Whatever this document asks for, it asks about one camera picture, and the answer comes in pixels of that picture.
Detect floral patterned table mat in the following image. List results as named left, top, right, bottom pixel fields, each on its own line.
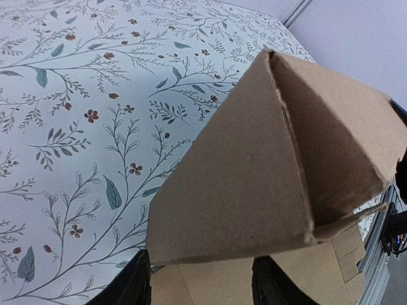
left=0, top=0, right=392, bottom=305

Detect front aluminium rail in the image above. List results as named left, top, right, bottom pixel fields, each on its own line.
left=357, top=184, right=404, bottom=304

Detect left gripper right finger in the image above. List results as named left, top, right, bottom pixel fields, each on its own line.
left=251, top=255, right=318, bottom=305

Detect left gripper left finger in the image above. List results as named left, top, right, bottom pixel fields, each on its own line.
left=86, top=250, right=151, bottom=305

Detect right aluminium frame post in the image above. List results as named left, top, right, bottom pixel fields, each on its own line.
left=282, top=0, right=313, bottom=28

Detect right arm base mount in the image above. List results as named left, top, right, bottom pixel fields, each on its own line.
left=380, top=202, right=406, bottom=258

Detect brown cardboard box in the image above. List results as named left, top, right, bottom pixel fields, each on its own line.
left=147, top=50, right=406, bottom=304

